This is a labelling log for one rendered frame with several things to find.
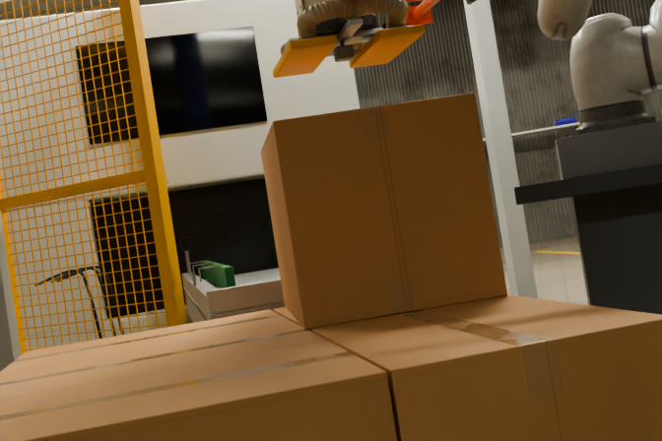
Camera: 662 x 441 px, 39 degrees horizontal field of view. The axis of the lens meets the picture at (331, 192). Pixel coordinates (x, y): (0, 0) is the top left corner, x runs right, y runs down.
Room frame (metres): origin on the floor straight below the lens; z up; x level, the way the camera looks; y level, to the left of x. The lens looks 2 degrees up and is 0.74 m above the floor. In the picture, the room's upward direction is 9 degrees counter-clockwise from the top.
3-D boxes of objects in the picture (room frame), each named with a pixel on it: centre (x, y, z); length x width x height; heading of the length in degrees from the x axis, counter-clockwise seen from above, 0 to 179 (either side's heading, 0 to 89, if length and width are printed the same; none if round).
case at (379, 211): (2.08, -0.07, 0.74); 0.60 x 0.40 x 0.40; 7
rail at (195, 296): (3.55, 0.56, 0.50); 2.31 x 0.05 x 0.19; 11
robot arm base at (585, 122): (2.26, -0.71, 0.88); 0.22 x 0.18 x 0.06; 164
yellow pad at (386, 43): (2.11, -0.17, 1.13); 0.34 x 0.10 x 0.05; 10
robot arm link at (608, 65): (2.23, -0.71, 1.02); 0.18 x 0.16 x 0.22; 66
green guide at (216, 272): (3.91, 0.57, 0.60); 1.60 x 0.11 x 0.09; 11
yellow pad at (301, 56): (2.08, 0.02, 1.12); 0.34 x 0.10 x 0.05; 10
